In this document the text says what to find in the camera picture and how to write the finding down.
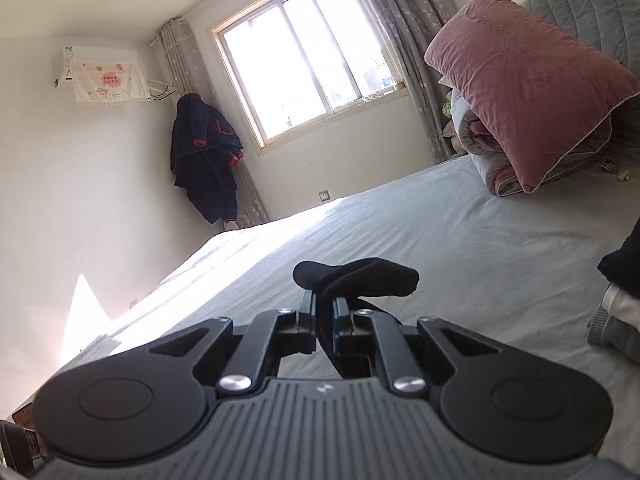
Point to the cream and black sweatshirt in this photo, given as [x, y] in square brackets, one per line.
[370, 277]

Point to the pink pillow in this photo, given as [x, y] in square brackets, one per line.
[520, 80]

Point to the small beige object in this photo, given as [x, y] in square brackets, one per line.
[617, 170]

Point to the smartphone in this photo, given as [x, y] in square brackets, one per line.
[25, 417]

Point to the window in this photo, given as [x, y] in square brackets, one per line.
[305, 55]

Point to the grey quilted headboard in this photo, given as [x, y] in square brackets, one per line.
[590, 0]

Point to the white folded garment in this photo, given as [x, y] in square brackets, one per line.
[625, 305]

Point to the black folded garment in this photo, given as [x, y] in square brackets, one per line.
[622, 260]

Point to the white air conditioner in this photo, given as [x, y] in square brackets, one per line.
[62, 67]

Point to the air conditioner pipes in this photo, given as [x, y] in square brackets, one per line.
[162, 89]

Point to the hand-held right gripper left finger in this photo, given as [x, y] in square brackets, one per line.
[309, 325]

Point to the wall socket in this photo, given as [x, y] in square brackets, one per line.
[325, 195]

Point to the dark hanging jacket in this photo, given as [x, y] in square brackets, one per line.
[205, 170]

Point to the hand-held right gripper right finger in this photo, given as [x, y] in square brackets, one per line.
[342, 327]

